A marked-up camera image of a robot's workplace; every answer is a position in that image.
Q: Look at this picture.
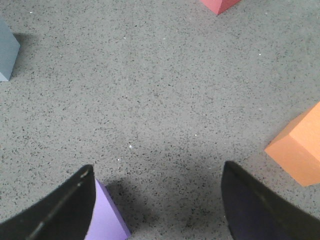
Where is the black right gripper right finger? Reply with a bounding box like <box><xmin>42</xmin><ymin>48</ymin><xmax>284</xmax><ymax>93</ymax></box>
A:
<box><xmin>221</xmin><ymin>161</ymin><xmax>320</xmax><ymax>240</ymax></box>

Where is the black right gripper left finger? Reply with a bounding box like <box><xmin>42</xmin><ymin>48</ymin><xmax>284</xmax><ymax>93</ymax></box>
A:
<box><xmin>0</xmin><ymin>164</ymin><xmax>96</xmax><ymax>240</ymax></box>

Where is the light blue foam cube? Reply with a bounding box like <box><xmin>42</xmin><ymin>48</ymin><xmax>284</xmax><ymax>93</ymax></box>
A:
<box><xmin>0</xmin><ymin>19</ymin><xmax>20</xmax><ymax>82</ymax></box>

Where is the purple cube at right edge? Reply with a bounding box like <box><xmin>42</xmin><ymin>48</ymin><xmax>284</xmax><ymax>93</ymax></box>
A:
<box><xmin>85</xmin><ymin>180</ymin><xmax>131</xmax><ymax>240</ymax></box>

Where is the orange foam cube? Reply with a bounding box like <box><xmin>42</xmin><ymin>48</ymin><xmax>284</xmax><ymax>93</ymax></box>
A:
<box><xmin>264</xmin><ymin>103</ymin><xmax>320</xmax><ymax>187</ymax></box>

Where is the red foam cube far right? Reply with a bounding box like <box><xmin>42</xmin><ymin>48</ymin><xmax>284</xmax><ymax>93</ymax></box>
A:
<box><xmin>200</xmin><ymin>0</ymin><xmax>241</xmax><ymax>15</ymax></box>

